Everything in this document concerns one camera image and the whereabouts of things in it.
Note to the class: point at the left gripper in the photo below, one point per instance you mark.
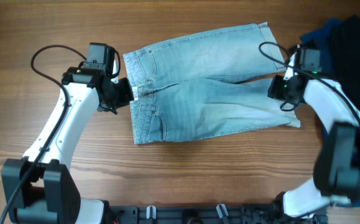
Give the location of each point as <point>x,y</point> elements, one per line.
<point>127,96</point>

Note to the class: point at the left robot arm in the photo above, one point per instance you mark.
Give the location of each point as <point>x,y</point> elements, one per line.
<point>38,187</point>

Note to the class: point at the light blue denim shorts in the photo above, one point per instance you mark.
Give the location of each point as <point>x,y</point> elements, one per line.
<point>205,85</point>

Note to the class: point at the dark blue folded garment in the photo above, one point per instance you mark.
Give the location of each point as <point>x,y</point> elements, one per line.
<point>319,39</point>

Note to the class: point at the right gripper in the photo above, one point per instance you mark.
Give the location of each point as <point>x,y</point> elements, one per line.
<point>274,91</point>

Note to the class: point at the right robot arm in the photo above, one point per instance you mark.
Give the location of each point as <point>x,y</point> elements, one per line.
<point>336,174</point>

